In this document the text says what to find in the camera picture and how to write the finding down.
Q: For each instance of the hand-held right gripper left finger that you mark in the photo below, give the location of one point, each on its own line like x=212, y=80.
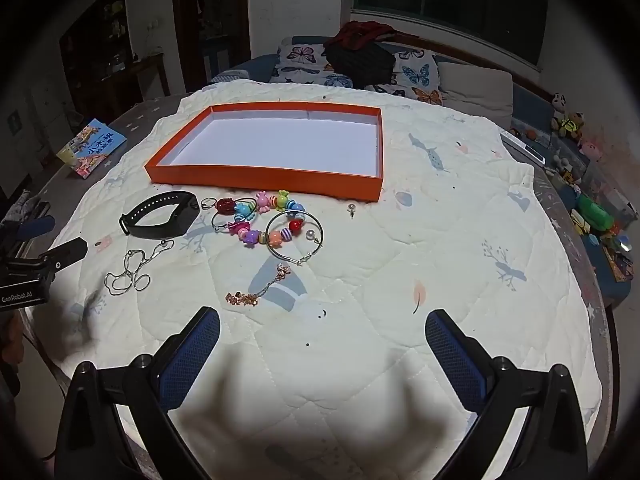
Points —
x=192, y=355

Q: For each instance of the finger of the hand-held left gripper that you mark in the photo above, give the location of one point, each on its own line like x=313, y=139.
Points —
x=67, y=252
x=37, y=226

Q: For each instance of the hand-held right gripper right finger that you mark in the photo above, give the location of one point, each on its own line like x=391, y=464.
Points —
x=455, y=360

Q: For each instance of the gold charm earrings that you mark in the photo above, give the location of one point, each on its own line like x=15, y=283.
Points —
x=245, y=299

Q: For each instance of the black wristband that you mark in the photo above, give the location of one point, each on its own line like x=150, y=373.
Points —
x=165, y=225

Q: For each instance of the silver key rings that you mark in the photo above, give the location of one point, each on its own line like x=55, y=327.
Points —
x=207, y=204

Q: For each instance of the red gem charm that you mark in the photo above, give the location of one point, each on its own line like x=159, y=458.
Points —
x=225, y=206

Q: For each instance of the silver bangle with clasp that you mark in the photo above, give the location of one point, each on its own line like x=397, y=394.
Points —
x=320, y=232

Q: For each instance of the small silver earring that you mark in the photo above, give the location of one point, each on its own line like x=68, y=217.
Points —
x=353, y=210

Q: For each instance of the orange cardboard tray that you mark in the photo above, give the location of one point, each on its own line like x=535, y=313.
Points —
x=280, y=135

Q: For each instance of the colourful picture book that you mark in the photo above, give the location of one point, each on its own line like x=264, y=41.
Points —
x=90, y=147

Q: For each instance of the white quilted blanket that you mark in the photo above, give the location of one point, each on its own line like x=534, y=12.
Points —
x=400, y=260

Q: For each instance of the dark wooden cabinet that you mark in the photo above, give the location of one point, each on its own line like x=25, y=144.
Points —
x=110, y=55

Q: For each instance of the pile of small toys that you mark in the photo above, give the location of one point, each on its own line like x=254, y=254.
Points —
x=615, y=255

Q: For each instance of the green plastic toy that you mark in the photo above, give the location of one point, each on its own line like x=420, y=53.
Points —
x=594, y=215

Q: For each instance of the white flat box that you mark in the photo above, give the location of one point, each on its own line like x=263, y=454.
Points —
x=525, y=149

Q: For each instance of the pink plush toy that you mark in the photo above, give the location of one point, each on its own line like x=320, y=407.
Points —
x=591, y=150

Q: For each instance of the bear plush with yellow vest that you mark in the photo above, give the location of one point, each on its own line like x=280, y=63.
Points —
x=571, y=125

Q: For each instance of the beige pillow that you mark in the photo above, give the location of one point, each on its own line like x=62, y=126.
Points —
x=475, y=92

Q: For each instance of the panda plush toy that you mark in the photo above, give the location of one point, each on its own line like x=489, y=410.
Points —
x=559, y=102

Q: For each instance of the butterfly print pillow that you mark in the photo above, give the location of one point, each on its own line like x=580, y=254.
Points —
x=300, y=62
x=417, y=77

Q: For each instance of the black quilted bag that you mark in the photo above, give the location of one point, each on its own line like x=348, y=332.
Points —
x=362, y=62

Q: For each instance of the red cloth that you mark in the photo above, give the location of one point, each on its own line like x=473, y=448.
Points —
x=362, y=32

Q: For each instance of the dark window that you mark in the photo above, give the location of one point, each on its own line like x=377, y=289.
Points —
x=450, y=0

